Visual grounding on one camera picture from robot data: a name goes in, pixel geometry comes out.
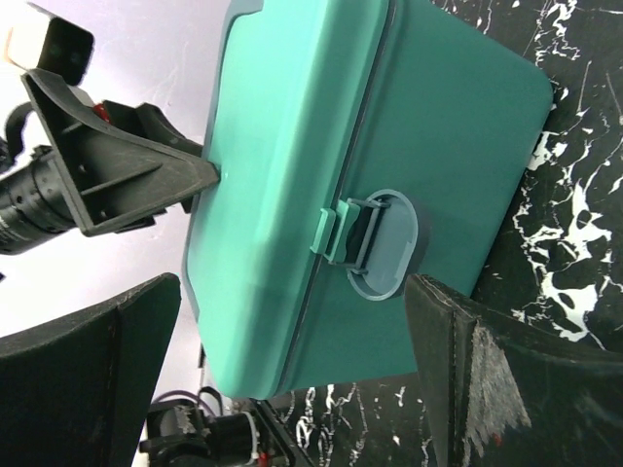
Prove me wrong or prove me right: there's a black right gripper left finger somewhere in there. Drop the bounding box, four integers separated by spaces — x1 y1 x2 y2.
1 273 181 466

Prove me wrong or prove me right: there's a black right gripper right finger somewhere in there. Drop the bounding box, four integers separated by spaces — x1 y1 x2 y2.
405 274 622 466

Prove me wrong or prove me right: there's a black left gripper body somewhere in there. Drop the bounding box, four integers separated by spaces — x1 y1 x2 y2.
0 106 196 257

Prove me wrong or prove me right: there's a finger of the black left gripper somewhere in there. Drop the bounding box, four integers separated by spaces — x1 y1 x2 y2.
99 100 202 156
21 69 219 236

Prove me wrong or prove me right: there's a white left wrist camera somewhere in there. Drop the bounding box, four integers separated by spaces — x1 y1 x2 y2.
1 1 94 86

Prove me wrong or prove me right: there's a teal medicine kit box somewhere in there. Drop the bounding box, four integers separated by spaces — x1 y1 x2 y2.
183 1 553 399

